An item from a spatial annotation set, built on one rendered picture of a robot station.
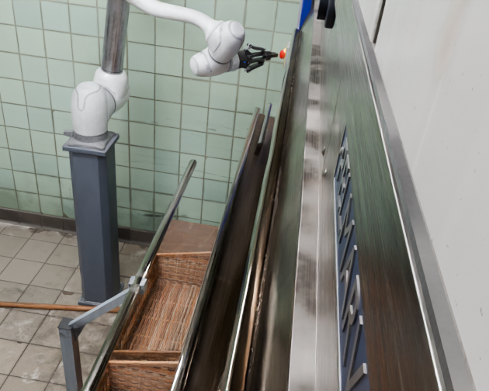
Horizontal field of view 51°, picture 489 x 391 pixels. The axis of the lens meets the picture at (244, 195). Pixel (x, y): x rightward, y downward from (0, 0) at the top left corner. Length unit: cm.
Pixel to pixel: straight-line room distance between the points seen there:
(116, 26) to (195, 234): 105
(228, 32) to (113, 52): 69
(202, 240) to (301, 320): 223
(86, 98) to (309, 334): 213
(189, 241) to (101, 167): 56
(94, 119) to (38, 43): 81
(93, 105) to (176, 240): 75
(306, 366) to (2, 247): 332
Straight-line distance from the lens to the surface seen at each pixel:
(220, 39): 204
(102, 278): 292
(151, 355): 182
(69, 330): 167
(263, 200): 78
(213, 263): 110
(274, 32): 272
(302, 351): 34
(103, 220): 268
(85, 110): 241
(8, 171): 358
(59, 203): 355
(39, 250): 351
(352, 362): 20
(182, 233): 261
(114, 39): 249
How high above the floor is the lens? 215
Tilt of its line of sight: 32 degrees down
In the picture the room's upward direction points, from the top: 7 degrees clockwise
